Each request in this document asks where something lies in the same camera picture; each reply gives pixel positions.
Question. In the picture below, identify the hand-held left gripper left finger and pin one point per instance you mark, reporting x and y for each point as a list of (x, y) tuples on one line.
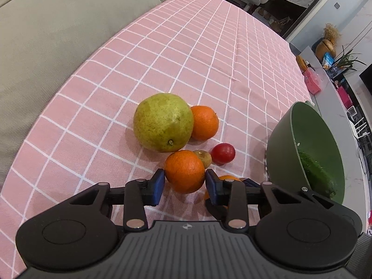
[(158, 186)]

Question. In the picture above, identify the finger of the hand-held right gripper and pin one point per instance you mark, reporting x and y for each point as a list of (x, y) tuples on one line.
[(250, 183)]

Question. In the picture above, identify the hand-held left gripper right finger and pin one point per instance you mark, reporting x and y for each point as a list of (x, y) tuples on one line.
[(211, 186)]

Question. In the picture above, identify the large orange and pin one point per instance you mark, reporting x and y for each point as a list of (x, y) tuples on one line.
[(185, 172)]

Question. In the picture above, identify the green bowl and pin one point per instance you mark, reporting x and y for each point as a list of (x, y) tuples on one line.
[(308, 148)]

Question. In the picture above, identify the small brown-green kiwi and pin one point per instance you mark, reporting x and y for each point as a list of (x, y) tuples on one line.
[(204, 158)]

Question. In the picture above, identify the red tomato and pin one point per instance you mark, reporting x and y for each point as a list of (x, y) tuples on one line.
[(223, 153)]

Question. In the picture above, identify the green pear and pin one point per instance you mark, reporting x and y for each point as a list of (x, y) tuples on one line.
[(162, 122)]

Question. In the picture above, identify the pink box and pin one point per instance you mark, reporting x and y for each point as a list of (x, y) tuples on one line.
[(312, 82)]

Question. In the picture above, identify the white rack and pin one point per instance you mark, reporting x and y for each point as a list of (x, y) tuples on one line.
[(359, 122)]

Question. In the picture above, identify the pink checked tablecloth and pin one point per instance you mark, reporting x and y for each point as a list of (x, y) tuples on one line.
[(186, 64)]

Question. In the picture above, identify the pink bag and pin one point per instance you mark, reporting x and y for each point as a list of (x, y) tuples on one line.
[(345, 97)]

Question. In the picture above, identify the orange round object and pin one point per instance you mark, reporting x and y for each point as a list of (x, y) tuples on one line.
[(302, 63)]

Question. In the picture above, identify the blue packet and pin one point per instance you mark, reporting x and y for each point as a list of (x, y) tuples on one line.
[(328, 61)]

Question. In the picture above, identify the green potted plant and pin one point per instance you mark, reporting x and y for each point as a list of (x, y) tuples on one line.
[(345, 61)]

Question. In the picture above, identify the gold vase with dried flowers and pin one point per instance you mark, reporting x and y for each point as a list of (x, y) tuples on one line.
[(327, 48)]

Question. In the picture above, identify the black television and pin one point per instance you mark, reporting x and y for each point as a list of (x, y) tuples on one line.
[(366, 77)]

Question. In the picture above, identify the grey sofa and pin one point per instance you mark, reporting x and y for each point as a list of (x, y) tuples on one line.
[(46, 35)]

